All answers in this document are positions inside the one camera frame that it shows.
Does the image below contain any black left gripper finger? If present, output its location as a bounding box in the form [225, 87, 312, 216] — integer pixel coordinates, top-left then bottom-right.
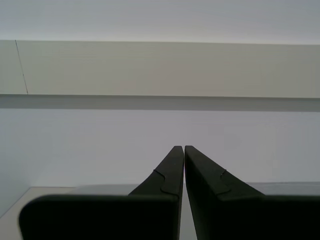
[18, 145, 185, 240]
[184, 145, 320, 240]

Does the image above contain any white table cover sheet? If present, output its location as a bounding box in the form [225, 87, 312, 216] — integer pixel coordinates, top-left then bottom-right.
[67, 181, 320, 196]

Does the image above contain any beige horizontal wall board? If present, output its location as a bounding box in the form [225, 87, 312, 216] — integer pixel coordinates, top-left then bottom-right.
[0, 39, 320, 99]

